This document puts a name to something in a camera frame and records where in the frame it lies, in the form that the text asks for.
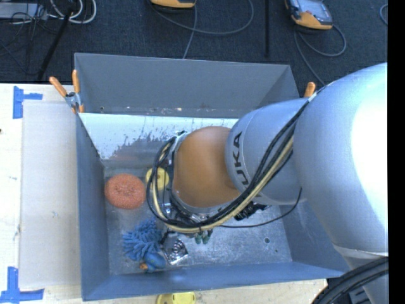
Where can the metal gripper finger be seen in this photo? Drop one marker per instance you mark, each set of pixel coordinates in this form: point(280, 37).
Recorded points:
point(167, 239)
point(176, 251)

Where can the blue toy bird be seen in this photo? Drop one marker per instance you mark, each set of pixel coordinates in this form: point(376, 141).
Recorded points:
point(155, 261)

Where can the blue fuzzy duster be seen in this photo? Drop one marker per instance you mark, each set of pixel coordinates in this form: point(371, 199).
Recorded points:
point(140, 241)

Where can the yellow toy block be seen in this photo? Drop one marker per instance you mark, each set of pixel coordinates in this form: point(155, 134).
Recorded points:
point(162, 177)

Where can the orange round scrubber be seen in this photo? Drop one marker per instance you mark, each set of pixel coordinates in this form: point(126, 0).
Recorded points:
point(125, 191)

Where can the pale flat board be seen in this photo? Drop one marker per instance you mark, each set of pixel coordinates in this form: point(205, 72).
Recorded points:
point(47, 185)

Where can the grey metal bin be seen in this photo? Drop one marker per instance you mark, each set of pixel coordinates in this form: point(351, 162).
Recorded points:
point(126, 84)

